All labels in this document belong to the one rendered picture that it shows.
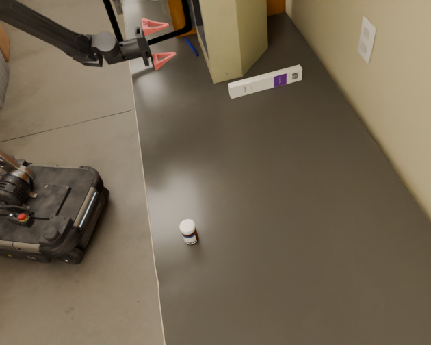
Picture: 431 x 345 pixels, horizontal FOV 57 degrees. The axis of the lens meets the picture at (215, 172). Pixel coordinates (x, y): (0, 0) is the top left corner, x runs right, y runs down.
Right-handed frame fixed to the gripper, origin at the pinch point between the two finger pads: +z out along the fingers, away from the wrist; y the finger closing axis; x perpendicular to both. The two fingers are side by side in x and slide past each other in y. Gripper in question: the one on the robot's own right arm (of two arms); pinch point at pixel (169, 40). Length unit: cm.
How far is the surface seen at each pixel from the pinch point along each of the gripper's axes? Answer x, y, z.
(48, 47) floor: 242, -119, -111
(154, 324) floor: -34, -120, -40
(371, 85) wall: -23, -16, 55
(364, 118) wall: -23, -30, 55
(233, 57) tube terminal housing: 9.6, -17.5, 20.2
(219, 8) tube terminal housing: 9.5, 1.1, 17.8
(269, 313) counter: -77, -27, 7
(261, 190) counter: -43, -27, 15
